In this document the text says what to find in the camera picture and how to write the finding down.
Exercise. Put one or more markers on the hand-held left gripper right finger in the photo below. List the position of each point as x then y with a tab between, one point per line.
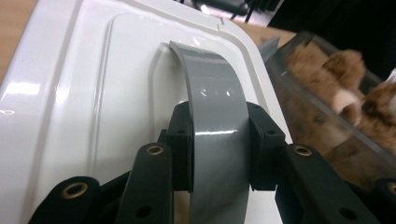
264	149

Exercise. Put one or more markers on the translucent brown storage box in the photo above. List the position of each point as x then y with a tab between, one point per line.
314	102

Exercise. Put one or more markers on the brown teddy bear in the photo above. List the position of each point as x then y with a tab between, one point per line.
345	67

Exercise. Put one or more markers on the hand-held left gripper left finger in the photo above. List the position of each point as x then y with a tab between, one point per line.
180	146

